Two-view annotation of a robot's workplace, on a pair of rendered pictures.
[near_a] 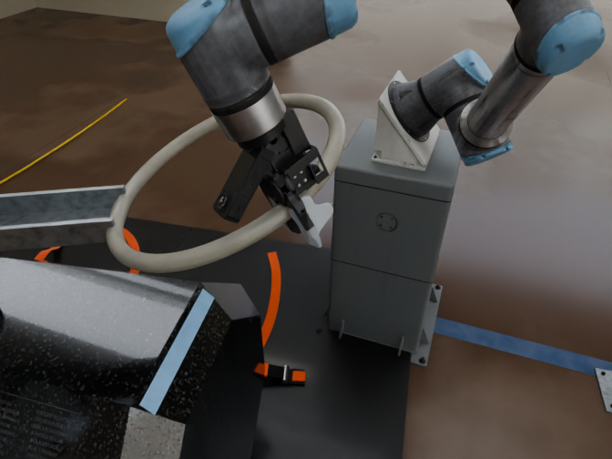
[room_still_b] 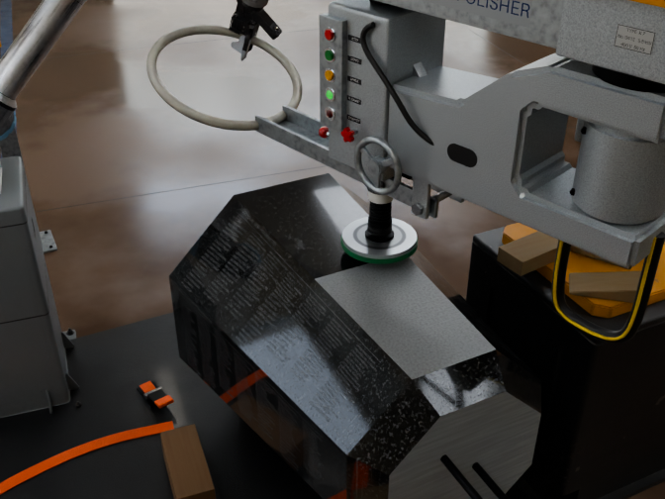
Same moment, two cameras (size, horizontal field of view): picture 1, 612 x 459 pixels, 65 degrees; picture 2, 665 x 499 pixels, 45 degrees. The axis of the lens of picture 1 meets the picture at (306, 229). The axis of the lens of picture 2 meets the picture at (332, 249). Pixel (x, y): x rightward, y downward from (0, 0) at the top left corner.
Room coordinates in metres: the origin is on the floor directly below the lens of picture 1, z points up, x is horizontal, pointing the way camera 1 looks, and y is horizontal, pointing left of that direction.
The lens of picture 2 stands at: (2.05, 2.23, 2.11)
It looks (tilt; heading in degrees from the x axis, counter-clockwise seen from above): 33 degrees down; 231
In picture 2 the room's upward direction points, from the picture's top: straight up
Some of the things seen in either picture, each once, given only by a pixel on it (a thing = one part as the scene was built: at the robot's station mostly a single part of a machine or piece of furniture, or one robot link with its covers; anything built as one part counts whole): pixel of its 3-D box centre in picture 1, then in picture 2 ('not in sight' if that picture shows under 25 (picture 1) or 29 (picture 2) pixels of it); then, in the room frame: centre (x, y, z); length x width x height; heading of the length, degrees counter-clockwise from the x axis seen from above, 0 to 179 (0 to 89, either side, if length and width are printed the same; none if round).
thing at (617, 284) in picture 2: not in sight; (607, 282); (0.27, 1.29, 0.80); 0.20 x 0.10 x 0.05; 127
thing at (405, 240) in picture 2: not in sight; (379, 237); (0.71, 0.81, 0.90); 0.21 x 0.21 x 0.01
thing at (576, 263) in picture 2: not in sight; (608, 250); (0.07, 1.16, 0.76); 0.49 x 0.49 x 0.05; 76
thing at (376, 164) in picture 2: not in sight; (387, 160); (0.82, 0.94, 1.22); 0.15 x 0.10 x 0.15; 96
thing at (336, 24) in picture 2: not in sight; (333, 73); (0.83, 0.75, 1.40); 0.08 x 0.03 x 0.28; 96
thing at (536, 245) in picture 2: not in sight; (533, 250); (0.30, 1.05, 0.81); 0.20 x 0.10 x 0.05; 174
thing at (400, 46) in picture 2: not in sight; (409, 97); (0.70, 0.89, 1.35); 0.36 x 0.22 x 0.45; 96
